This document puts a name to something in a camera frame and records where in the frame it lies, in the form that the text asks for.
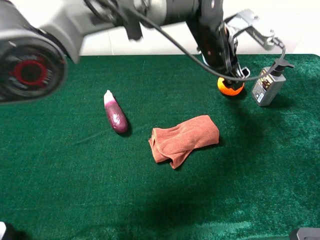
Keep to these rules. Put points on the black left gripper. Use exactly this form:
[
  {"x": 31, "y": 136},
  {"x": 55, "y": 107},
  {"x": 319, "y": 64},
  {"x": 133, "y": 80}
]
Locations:
[{"x": 209, "y": 31}]

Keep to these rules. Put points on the orange mandarin fruit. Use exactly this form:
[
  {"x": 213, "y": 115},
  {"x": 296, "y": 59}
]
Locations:
[{"x": 229, "y": 88}]

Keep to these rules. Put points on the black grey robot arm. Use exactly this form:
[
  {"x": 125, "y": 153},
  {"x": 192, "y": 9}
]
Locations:
[{"x": 33, "y": 61}]

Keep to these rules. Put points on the white black object bottom left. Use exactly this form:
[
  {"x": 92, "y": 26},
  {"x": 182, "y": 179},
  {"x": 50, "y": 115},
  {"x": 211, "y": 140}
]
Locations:
[{"x": 7, "y": 231}]

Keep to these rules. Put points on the grey pump soap bottle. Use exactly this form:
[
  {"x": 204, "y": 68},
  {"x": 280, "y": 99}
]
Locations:
[{"x": 266, "y": 88}]

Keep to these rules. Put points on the orange folded towel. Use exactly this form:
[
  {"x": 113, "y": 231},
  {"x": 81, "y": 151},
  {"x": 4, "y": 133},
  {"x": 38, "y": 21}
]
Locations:
[{"x": 176, "y": 143}]

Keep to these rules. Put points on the green felt table mat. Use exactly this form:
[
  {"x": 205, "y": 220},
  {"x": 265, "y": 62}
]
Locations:
[{"x": 146, "y": 148}]

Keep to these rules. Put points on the purple white eggplant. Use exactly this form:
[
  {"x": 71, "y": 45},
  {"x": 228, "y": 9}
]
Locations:
[{"x": 114, "y": 113}]

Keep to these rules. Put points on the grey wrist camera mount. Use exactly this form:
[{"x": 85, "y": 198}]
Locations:
[{"x": 249, "y": 22}]

